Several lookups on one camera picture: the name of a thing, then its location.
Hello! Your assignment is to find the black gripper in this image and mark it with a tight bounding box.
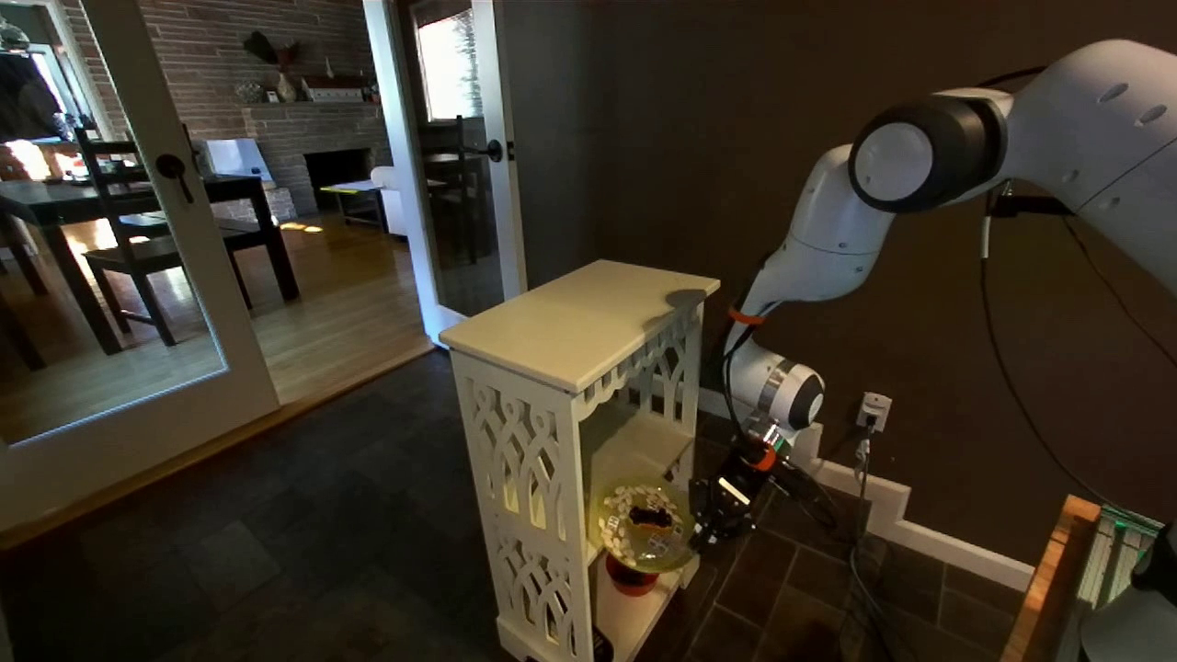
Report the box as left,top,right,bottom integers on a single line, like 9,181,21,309
685,428,790,552

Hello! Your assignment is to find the translucent yellow plate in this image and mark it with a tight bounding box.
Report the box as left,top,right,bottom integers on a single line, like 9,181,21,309
591,479,700,574

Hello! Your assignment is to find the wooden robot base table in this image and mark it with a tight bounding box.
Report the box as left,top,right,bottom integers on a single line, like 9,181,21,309
996,491,1177,662

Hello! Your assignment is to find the small red plate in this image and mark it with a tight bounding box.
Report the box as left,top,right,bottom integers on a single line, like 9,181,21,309
608,557,665,600

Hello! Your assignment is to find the white lattice shelf unit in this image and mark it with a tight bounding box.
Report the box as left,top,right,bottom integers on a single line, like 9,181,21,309
439,255,729,662

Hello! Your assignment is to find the small black orange toy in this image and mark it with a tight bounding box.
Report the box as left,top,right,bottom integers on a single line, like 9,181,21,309
622,503,672,541

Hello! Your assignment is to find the white glass door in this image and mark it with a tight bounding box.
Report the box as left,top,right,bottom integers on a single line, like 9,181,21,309
0,0,287,532
356,0,532,350

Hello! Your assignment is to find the brick fireplace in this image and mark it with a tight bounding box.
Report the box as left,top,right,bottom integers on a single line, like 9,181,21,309
239,101,394,227

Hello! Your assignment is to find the black round door knob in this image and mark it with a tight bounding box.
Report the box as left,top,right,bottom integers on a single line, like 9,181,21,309
151,148,195,206

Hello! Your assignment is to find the dark wooden chair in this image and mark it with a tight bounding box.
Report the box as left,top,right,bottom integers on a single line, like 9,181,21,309
69,121,191,350
0,170,307,362

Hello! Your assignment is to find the thin black outlet cable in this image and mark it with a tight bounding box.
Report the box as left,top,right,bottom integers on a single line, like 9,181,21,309
842,428,891,662

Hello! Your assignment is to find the white wall outlet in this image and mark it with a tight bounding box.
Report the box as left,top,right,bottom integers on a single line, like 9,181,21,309
852,385,899,439

